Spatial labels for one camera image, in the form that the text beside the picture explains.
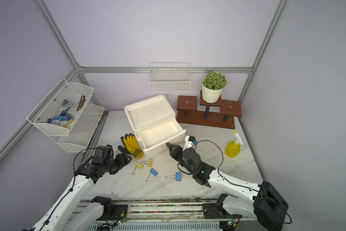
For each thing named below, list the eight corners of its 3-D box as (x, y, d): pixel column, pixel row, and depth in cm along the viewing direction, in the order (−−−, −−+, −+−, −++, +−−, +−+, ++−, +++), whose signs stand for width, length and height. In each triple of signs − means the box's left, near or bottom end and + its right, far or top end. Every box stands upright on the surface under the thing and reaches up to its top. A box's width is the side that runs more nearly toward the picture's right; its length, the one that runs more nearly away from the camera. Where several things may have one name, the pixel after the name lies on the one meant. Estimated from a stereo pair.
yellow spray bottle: (231, 160, 95) (240, 146, 81) (221, 148, 100) (228, 134, 87) (237, 156, 96) (247, 142, 83) (227, 145, 102) (235, 130, 88)
